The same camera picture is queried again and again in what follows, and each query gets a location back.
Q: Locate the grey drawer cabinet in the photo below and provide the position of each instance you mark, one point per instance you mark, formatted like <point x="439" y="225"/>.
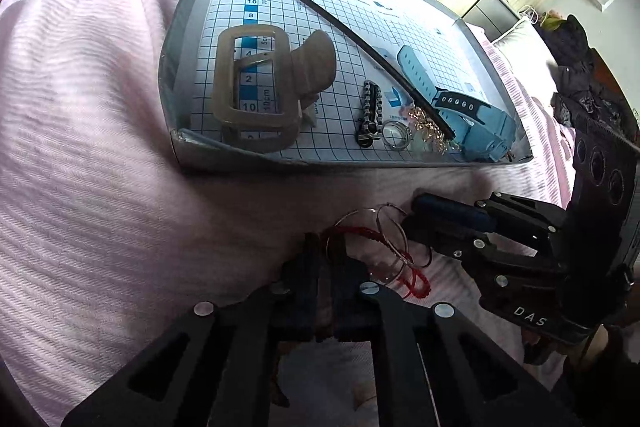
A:
<point x="495" y="17"/>

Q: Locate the white pillow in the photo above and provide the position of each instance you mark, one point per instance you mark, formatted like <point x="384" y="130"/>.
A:
<point x="529" y="59"/>

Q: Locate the grey tray with grid paper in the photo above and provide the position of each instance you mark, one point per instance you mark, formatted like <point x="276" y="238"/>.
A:
<point x="370" y="117"/>

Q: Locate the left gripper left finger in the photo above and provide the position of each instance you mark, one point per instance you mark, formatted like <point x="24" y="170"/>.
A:
<point x="214" y="366"/>

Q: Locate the person's right hand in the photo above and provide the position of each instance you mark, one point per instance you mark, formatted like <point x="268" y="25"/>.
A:
<point x="539" y="348"/>

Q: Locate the light blue smart watch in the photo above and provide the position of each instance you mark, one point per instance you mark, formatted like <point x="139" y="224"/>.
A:
<point x="483" y="131"/>

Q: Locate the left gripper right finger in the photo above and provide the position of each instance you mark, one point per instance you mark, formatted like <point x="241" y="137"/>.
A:
<point x="432" y="365"/>

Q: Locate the beige rectangular hair claw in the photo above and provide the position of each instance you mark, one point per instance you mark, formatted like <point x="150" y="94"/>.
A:
<point x="262" y="87"/>

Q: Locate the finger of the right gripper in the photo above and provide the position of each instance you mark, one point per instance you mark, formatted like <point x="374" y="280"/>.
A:
<point x="478" y="254"/>
<point x="516" y="217"/>

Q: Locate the black clothes pile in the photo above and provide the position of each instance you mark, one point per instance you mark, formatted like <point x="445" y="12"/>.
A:
<point x="584" y="83"/>

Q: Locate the pink floral bed sheet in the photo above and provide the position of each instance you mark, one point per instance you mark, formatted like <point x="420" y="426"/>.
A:
<point x="104" y="241"/>

